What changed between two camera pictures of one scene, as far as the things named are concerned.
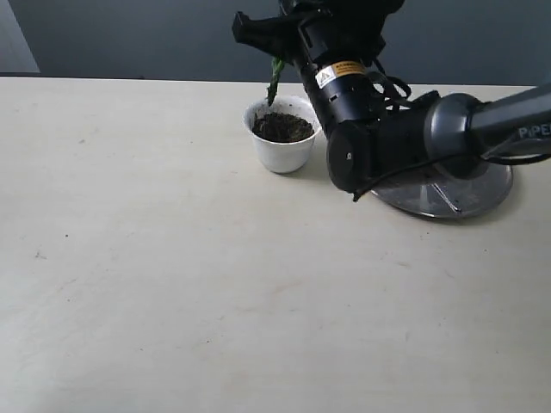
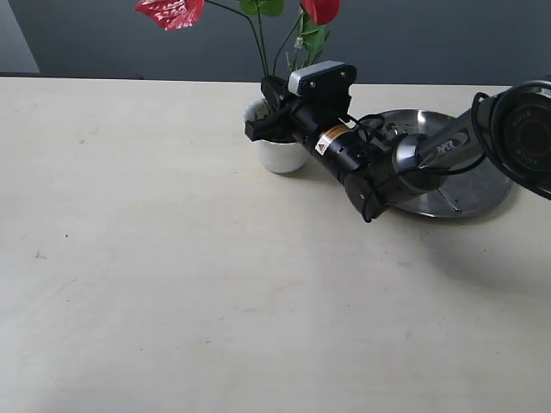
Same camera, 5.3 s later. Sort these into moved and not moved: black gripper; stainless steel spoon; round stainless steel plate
Moved: black gripper
Not moved: stainless steel spoon; round stainless steel plate
